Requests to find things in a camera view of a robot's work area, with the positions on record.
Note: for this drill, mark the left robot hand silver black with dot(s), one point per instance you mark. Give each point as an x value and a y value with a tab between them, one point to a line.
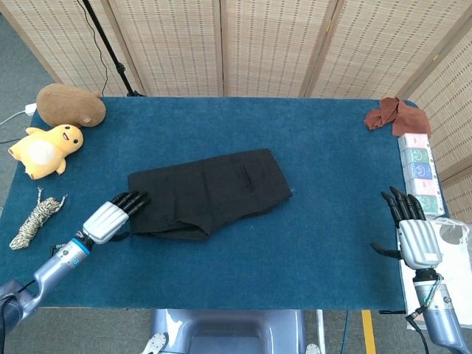
105	223

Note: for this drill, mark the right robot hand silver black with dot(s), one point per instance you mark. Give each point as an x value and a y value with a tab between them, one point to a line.
418	243

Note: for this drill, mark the black trousers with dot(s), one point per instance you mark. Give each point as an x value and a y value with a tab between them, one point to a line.
214	191

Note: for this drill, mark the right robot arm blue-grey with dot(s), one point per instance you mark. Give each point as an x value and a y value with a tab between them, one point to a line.
439	317

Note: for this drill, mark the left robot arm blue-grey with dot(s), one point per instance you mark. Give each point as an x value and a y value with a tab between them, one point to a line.
51	269

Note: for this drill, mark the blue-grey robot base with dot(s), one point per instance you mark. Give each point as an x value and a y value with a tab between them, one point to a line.
228	332

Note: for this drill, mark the blue tablecloth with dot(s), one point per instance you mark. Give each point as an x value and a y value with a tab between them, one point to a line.
258	121

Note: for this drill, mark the plastic bag with white garment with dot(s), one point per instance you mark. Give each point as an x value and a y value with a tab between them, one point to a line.
457	258

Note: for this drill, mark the tissue packet multipack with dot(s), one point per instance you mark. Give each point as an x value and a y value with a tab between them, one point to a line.
420	169

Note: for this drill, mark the yellow plush toy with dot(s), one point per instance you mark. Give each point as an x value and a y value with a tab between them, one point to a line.
42	153

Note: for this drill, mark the brown capybara plush toy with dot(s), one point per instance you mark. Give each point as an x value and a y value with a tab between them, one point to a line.
66	105

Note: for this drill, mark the crumpled brown cloth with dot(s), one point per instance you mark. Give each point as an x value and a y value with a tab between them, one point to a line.
409	118

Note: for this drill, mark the black tripod stand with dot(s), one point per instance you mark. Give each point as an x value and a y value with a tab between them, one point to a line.
110	51

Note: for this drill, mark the bamboo folding screen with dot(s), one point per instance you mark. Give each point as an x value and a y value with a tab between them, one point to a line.
258	44

